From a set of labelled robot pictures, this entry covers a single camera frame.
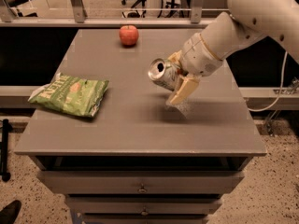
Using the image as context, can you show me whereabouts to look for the silver 7up soda can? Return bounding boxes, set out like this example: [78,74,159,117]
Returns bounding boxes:
[148,58,181,91]

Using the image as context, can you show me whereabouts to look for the red apple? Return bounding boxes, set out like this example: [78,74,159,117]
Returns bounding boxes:
[119,25,139,46]

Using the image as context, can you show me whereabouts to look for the grey drawer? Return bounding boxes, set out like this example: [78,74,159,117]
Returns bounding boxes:
[37,171,244,194]
[66,196,221,215]

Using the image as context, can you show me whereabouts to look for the black shoe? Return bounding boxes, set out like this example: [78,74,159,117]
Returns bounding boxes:
[0,200,21,224]

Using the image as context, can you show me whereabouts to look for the grey drawer cabinet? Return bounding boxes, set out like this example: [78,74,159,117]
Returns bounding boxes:
[16,29,265,224]

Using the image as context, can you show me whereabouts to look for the black stand base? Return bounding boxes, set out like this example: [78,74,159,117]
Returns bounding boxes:
[0,119,12,182]

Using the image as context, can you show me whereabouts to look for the white cable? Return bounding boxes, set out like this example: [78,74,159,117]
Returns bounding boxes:
[248,50,289,113]

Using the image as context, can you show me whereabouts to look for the green chip bag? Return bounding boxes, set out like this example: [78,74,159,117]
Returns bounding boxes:
[28,73,109,118]

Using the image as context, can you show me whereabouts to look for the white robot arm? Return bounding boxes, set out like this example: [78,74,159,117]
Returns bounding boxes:
[167,0,299,105]

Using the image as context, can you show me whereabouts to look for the top grey drawer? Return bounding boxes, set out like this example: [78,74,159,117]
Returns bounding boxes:
[37,171,244,194]

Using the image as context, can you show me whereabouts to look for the metal railing frame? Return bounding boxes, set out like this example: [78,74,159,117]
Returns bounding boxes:
[0,0,228,28]

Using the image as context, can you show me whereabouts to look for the black office chair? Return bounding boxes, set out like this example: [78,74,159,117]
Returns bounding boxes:
[121,0,147,18]

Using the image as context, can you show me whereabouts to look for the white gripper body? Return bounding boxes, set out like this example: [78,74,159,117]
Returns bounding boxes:
[179,33,223,77]

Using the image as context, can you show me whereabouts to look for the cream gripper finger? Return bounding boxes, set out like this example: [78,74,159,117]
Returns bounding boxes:
[168,50,181,63]
[166,74,200,105]

